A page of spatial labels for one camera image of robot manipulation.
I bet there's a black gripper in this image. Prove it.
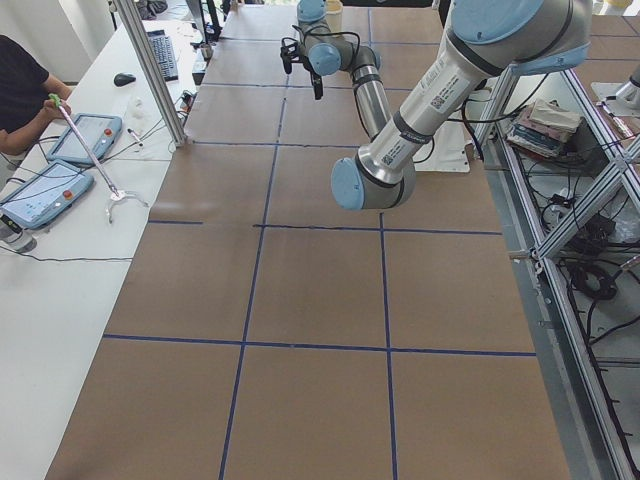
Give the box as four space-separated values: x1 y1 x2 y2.
280 37 324 100

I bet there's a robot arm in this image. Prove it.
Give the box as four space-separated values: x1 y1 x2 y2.
280 1 391 140
331 0 592 210

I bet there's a black computer keyboard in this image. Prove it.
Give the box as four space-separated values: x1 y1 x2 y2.
147 30 179 81

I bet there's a crumpled white tissue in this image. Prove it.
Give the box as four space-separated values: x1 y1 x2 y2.
127 96 147 121

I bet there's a black marker pen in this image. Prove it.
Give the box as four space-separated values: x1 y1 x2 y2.
127 128 144 148

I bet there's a black computer mouse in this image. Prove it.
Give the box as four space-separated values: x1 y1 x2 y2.
113 73 136 87

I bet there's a teach pendant with red button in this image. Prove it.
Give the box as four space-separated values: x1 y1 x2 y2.
45 113 123 167

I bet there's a metal reacher grabber tool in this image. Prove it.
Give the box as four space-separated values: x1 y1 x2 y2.
49 93 149 224

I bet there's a stack of books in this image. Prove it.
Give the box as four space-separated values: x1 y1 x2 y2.
506 99 582 158

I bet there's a person in black shirt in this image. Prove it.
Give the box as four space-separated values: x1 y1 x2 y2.
1 35 72 156

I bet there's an aluminium frame post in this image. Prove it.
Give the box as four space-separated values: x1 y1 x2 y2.
113 0 187 147

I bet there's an aluminium side frame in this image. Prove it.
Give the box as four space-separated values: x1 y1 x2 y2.
473 62 639 479

